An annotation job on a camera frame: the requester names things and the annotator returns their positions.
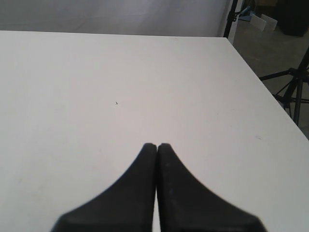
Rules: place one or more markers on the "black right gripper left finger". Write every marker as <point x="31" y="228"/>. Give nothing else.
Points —
<point x="126" y="206"/>

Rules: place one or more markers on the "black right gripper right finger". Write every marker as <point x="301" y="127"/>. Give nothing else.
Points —
<point x="186" y="205"/>

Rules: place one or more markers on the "dark blue cloth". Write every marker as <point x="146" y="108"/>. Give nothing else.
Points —
<point x="247" y="13"/>

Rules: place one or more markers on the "black light stand tripod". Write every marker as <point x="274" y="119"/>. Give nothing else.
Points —
<point x="290" y="96"/>

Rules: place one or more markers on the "grey backdrop cloth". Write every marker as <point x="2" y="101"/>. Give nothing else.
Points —
<point x="128" y="17"/>

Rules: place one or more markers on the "black backdrop stand pole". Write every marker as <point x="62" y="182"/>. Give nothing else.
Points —
<point x="231" y="18"/>

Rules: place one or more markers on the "white box on floor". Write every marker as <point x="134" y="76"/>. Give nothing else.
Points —
<point x="263" y="23"/>

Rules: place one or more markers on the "black case on floor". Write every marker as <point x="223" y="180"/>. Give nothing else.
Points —
<point x="293" y="17"/>

